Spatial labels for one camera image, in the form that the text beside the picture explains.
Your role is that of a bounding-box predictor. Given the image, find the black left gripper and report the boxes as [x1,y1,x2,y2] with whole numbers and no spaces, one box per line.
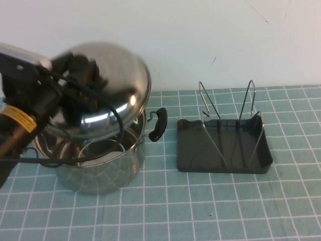
[5,52,101,123]

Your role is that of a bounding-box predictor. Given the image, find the stainless steel lid black knob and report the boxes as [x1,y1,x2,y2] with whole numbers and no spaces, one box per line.
[47,43,153,140]

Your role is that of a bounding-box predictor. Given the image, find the green checkered tablecloth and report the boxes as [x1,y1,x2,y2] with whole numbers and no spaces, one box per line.
[0,84,321,241]

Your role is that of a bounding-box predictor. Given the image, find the black camera cable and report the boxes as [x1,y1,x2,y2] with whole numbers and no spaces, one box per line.
[0,67,125,168]

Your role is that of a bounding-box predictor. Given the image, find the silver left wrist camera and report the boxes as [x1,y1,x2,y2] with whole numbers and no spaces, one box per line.
[0,42,53,71]

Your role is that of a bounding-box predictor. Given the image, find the stainless steel pot black handles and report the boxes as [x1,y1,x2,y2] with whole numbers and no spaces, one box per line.
[34,107,168,195]

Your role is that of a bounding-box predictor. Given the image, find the black tray wire lid rack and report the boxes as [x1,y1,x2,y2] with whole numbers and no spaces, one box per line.
[176,79,274,174]

